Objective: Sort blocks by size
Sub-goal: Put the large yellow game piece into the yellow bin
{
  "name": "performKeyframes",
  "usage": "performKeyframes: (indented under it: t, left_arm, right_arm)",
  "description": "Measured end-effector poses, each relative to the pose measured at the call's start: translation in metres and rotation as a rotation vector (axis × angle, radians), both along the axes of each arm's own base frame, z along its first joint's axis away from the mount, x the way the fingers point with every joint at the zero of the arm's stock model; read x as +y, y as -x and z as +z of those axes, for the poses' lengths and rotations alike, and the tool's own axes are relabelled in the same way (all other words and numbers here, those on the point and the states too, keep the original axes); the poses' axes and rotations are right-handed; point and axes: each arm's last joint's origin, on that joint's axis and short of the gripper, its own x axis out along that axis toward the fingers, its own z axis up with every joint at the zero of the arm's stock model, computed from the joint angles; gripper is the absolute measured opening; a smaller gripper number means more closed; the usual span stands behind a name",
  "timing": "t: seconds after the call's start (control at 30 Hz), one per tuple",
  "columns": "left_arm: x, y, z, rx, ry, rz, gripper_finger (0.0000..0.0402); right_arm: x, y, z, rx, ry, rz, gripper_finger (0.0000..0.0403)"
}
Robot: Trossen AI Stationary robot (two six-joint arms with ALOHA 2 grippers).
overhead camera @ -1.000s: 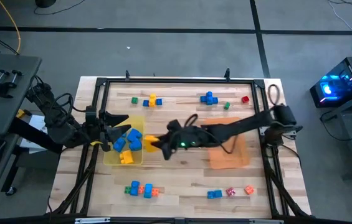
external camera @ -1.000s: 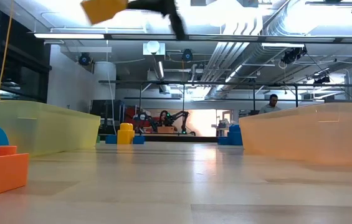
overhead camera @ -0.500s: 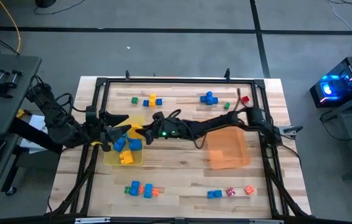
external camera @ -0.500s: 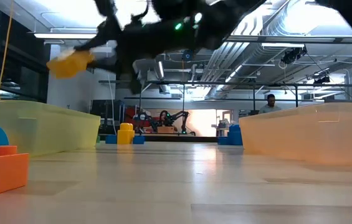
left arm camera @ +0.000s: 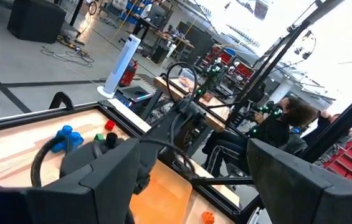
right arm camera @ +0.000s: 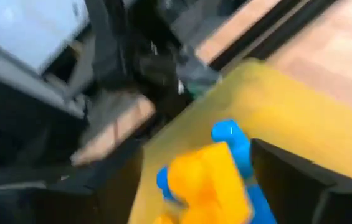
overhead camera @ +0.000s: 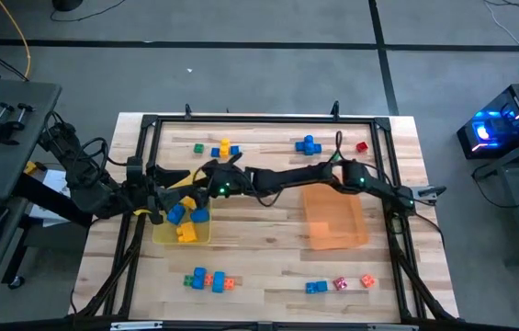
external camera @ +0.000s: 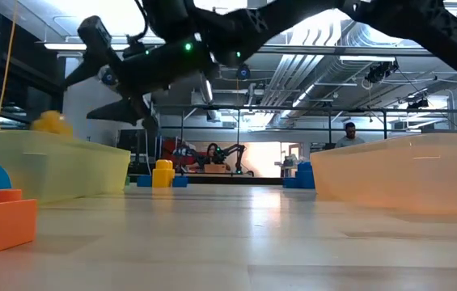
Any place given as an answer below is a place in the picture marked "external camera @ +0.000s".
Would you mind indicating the red background machine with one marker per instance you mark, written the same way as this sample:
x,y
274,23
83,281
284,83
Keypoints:
x,y
171,151

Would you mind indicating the large yellow toy block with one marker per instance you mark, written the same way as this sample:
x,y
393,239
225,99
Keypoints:
x,y
52,123
163,174

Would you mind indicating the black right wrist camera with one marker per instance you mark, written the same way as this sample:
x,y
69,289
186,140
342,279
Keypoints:
x,y
171,20

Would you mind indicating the black metal rig frame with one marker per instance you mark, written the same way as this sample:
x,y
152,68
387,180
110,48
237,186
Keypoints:
x,y
232,180

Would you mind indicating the round blue ceiling device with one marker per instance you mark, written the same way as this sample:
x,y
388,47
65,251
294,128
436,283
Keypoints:
x,y
243,72
108,77

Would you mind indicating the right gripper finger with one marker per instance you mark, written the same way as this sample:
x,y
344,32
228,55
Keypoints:
x,y
96,40
125,113

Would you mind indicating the black ceiling camera rig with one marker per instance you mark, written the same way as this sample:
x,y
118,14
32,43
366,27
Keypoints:
x,y
379,72
417,104

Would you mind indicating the brown cardboard box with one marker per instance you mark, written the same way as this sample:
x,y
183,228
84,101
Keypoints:
x,y
214,168

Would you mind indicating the small green toy block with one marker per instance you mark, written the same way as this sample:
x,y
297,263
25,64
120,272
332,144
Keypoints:
x,y
127,181

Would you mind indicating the background black robot arm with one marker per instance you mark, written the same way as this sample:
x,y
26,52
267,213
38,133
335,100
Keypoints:
x,y
232,151

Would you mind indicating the orange translucent plastic bin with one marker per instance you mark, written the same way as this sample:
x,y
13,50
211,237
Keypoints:
x,y
394,182

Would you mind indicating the small orange toy block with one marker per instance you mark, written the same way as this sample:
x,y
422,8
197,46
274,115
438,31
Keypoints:
x,y
1,226

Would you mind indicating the person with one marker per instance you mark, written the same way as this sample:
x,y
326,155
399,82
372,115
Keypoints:
x,y
349,137
212,155

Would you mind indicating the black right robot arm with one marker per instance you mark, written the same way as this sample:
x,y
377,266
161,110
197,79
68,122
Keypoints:
x,y
414,20

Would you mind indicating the long ceiling light strip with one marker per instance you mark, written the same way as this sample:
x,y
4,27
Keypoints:
x,y
66,46

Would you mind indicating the yellow translucent plastic bin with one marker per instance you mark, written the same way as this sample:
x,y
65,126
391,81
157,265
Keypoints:
x,y
70,169

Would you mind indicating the black background workbench frame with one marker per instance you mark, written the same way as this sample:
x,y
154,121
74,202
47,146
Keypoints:
x,y
276,108

